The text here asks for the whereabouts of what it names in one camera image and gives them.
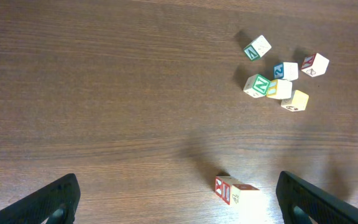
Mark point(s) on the red Y wooden block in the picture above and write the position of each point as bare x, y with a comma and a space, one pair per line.
220, 185

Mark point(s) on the yellow soccer ball block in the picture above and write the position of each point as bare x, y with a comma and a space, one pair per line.
297, 102

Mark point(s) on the yellow J wooden block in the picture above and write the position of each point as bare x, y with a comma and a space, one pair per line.
279, 89

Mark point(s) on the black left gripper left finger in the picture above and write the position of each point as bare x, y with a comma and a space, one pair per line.
55, 203

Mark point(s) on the red leaf wooden block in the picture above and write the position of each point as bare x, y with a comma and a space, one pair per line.
315, 65

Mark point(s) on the green V wooden block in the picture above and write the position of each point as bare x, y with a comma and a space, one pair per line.
257, 48

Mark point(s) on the green N wooden block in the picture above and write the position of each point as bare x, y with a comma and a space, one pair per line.
256, 86

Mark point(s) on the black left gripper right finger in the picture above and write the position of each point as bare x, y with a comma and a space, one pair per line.
302, 202

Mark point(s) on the red I wooden block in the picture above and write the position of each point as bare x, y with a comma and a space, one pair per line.
231, 193

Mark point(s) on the blue M ice cream block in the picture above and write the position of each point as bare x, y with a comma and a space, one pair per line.
246, 199

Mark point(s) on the blue K wooden block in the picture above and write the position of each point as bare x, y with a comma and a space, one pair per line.
286, 71

